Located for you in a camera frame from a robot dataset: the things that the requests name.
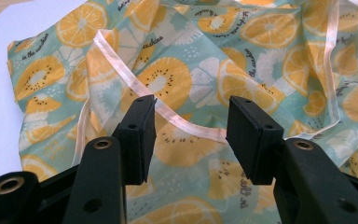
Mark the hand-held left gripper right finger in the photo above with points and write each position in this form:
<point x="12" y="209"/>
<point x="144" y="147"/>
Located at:
<point x="251" y="140"/>

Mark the fruit-print cloth bag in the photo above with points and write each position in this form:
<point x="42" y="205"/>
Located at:
<point x="199" y="56"/>

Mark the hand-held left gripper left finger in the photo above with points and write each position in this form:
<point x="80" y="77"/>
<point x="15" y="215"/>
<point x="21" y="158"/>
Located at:
<point x="135" y="140"/>

